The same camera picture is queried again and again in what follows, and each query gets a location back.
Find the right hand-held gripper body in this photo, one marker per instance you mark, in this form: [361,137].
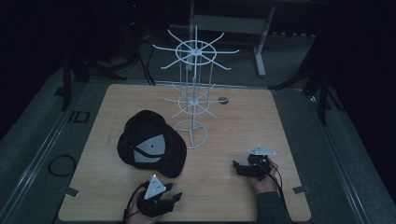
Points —
[258,160]

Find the person's left hand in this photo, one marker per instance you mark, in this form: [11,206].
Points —
[137,214]

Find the person's right hand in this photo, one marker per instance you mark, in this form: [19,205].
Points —
[264,183]

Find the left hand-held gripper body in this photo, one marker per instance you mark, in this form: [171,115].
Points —
[153,188]

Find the black tripod stand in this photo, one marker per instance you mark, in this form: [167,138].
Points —
[79,70]
[322,90]

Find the grey metal table bracket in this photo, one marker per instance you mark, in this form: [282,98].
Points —
[301,189]
[70,191]

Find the black rectangular floor frame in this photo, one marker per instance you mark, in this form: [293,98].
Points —
[74,117]

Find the black baseball cap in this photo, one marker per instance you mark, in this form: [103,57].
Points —
[146,124]

